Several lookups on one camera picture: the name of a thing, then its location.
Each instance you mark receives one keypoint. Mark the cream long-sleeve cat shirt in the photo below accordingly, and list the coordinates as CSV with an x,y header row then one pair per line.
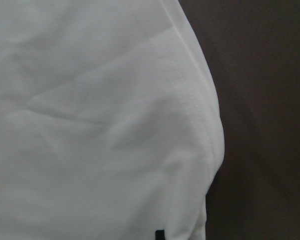
x,y
110,124

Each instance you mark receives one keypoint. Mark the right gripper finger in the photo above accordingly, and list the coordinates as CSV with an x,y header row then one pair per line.
x,y
159,234

